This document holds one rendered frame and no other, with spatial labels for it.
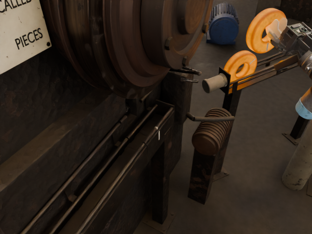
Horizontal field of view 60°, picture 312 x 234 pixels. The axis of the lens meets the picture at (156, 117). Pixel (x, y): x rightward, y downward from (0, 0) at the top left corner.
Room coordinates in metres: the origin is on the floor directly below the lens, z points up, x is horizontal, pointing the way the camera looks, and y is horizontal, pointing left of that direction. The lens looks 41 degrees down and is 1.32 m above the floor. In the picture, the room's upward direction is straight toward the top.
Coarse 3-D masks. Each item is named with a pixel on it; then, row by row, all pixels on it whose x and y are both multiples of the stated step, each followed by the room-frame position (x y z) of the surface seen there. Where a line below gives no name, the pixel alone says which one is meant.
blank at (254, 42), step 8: (272, 8) 0.94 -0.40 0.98; (256, 16) 0.92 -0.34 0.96; (264, 16) 0.90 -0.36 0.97; (272, 16) 0.92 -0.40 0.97; (280, 16) 0.94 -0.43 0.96; (256, 24) 0.90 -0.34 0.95; (264, 24) 0.90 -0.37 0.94; (248, 32) 0.91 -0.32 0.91; (256, 32) 0.89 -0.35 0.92; (248, 40) 0.90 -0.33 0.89; (256, 40) 0.89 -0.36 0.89; (264, 40) 0.93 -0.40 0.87; (256, 48) 0.90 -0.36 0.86; (264, 48) 0.91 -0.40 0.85; (272, 48) 0.93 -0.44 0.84
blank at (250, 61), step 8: (232, 56) 1.00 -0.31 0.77; (240, 56) 0.98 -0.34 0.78; (248, 56) 1.00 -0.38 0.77; (232, 64) 0.97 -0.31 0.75; (240, 64) 0.98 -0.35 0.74; (248, 64) 1.00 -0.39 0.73; (256, 64) 1.02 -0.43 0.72; (232, 72) 0.97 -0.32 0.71; (240, 72) 1.02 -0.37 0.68; (248, 72) 1.01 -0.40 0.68; (232, 80) 0.97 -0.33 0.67
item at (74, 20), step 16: (64, 0) 0.47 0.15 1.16; (80, 0) 0.45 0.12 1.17; (96, 0) 0.45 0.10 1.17; (64, 16) 0.47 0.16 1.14; (80, 16) 0.45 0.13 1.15; (96, 16) 0.44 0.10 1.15; (80, 32) 0.45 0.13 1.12; (96, 32) 0.44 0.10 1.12; (80, 48) 0.46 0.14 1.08; (96, 48) 0.43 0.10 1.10; (80, 64) 0.47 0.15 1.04; (96, 64) 0.43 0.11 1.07; (112, 64) 0.47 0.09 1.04; (96, 80) 0.49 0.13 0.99; (112, 80) 0.46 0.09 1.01; (160, 80) 0.64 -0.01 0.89; (128, 96) 0.50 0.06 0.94
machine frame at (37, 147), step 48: (48, 48) 0.52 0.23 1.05; (0, 96) 0.41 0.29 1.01; (48, 96) 0.49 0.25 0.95; (96, 96) 0.59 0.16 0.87; (0, 144) 0.37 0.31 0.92; (48, 144) 0.41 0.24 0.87; (96, 144) 0.52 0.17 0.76; (0, 192) 0.29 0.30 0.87; (48, 192) 0.36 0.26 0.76; (144, 192) 0.72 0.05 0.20
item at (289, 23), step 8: (264, 0) 3.12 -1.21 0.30; (272, 0) 3.06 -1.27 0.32; (280, 0) 2.97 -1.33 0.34; (288, 0) 2.93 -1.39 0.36; (296, 0) 2.88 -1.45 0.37; (304, 0) 2.83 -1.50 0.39; (256, 8) 3.18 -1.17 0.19; (264, 8) 3.10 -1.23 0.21; (280, 8) 2.97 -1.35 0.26; (288, 8) 2.91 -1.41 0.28; (296, 8) 2.86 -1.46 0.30; (304, 8) 2.81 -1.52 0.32; (288, 16) 2.90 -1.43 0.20; (296, 16) 2.84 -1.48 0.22; (304, 16) 2.79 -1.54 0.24; (288, 24) 2.89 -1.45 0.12
